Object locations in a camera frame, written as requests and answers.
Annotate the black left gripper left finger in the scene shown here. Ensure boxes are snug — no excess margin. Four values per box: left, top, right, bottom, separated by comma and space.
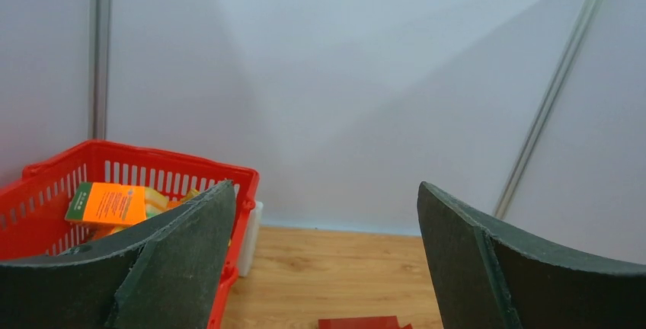
1, 180, 236, 328

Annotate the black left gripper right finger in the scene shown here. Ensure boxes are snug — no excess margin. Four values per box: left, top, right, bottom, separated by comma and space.
417, 182, 645, 328

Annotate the red paper box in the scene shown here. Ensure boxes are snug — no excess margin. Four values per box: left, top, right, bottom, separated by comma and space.
318, 316, 413, 329

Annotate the orange green box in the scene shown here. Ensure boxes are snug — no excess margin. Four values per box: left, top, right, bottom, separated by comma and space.
65, 182, 169, 227

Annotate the white plastic bottle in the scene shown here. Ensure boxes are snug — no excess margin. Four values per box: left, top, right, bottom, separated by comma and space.
237, 200, 264, 277

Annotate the red plastic basket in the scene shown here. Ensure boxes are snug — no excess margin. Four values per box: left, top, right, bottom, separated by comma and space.
1, 140, 260, 328

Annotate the left aluminium frame post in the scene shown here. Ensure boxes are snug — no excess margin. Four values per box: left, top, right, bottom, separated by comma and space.
88, 0, 112, 139

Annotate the aluminium frame post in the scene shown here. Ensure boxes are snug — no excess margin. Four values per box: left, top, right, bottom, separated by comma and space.
494, 0, 604, 219
88, 0, 112, 139

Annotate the right aluminium frame post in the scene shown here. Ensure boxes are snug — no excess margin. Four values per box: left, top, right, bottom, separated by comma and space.
494, 0, 604, 219

